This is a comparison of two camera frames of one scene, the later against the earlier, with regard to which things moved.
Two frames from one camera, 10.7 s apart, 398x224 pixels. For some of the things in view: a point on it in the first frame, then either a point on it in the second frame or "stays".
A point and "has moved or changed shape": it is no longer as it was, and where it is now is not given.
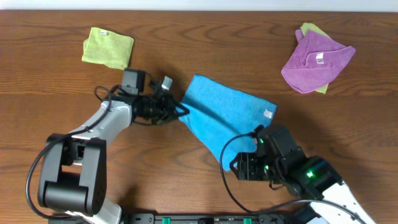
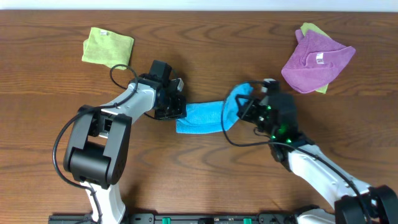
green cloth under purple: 308,26 stays
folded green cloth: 107,48 stays
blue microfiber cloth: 226,119 has moved or changed shape
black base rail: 214,218 stays
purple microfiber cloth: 315,61 stays
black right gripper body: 258,169 to 259,114
